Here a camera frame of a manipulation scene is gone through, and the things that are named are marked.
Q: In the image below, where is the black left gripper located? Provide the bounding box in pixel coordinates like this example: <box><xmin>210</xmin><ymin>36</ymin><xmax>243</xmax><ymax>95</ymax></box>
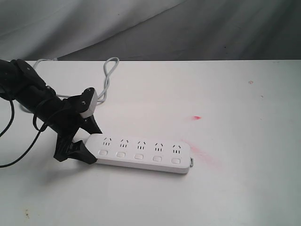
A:
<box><xmin>50</xmin><ymin>95</ymin><xmax>102</xmax><ymax>163</ymax></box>

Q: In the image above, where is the white five-outlet power strip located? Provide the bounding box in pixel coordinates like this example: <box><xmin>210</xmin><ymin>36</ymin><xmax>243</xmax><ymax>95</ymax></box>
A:
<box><xmin>74</xmin><ymin>133</ymin><xmax>194</xmax><ymax>174</ymax></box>

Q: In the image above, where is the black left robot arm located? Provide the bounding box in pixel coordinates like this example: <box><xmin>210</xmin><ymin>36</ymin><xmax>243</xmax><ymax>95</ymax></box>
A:
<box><xmin>0</xmin><ymin>59</ymin><xmax>101</xmax><ymax>164</ymax></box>

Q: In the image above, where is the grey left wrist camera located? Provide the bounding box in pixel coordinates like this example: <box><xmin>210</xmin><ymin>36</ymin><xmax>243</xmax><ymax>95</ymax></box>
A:
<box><xmin>77</xmin><ymin>87</ymin><xmax>98</xmax><ymax>119</ymax></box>

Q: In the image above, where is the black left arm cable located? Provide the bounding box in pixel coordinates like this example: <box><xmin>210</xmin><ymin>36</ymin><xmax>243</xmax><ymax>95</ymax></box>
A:
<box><xmin>0</xmin><ymin>91</ymin><xmax>78</xmax><ymax>168</ymax></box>

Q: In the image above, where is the white power cable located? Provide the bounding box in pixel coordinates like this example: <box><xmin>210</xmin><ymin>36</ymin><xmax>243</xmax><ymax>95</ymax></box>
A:
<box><xmin>20</xmin><ymin>56</ymin><xmax>119</xmax><ymax>113</ymax></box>

